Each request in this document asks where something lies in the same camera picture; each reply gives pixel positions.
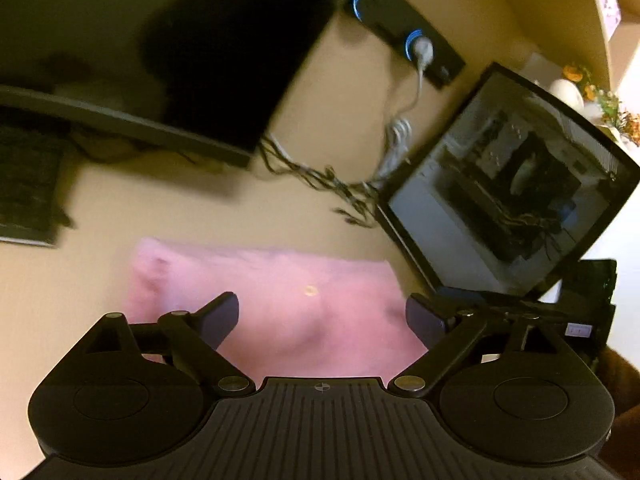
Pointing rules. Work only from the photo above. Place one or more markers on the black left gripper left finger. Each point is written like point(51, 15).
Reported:
point(194, 339)

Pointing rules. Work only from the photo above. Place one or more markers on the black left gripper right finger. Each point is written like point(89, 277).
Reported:
point(448, 333)

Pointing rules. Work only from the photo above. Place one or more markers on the pink knitted garment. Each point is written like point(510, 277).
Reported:
point(300, 315)

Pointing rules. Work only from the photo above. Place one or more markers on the computer case with glass panel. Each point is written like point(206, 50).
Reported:
point(516, 188)

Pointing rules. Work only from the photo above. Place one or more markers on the white vase with flowers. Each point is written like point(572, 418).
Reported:
point(577, 88)

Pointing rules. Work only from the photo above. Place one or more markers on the black keyboard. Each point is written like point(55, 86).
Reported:
point(30, 167)

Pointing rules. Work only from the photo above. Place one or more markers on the black computer monitor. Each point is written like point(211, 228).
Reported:
point(202, 76)

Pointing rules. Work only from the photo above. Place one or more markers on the black power strip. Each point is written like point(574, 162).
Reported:
point(399, 25)

